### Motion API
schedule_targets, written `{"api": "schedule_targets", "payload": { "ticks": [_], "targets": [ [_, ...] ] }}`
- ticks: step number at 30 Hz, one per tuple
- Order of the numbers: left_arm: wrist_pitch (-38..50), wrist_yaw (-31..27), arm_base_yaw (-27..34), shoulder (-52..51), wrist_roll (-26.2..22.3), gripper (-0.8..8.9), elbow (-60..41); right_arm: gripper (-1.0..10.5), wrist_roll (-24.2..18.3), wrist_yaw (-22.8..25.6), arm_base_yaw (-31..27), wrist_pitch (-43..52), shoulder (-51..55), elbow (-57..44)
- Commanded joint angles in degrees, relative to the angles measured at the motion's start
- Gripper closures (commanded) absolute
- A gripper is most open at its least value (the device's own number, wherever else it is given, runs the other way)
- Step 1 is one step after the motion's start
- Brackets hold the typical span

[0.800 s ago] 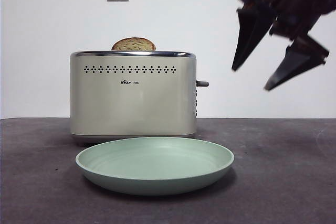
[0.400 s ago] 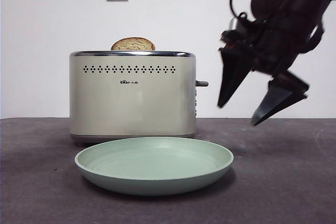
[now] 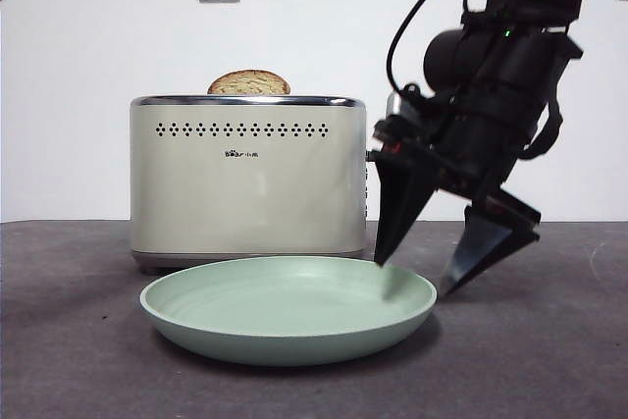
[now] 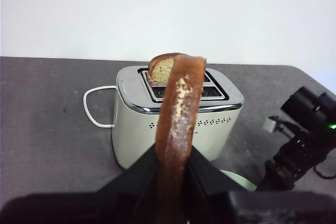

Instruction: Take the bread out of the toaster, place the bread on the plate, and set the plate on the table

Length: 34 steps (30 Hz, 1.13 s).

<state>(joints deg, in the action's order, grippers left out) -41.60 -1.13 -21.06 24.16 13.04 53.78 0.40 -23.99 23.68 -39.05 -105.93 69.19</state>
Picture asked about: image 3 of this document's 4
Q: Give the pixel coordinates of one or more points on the cream two-slot toaster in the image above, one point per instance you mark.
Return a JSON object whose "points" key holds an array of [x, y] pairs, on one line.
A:
{"points": [[245, 193]]}

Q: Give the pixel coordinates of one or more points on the brown toasted bread slice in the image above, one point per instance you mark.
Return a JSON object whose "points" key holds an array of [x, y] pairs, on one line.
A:
{"points": [[247, 84]]}

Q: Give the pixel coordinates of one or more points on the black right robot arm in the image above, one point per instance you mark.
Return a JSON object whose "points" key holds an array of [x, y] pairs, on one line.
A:
{"points": [[505, 95]]}

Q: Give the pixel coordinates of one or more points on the pale green round plate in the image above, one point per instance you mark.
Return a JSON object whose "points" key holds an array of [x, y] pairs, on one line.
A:
{"points": [[275, 326]]}

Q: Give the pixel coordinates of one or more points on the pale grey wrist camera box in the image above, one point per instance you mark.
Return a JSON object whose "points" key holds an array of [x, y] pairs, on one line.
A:
{"points": [[394, 105]]}

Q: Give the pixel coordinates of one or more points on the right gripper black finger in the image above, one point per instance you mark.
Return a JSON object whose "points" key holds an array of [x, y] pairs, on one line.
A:
{"points": [[483, 247], [402, 198]]}

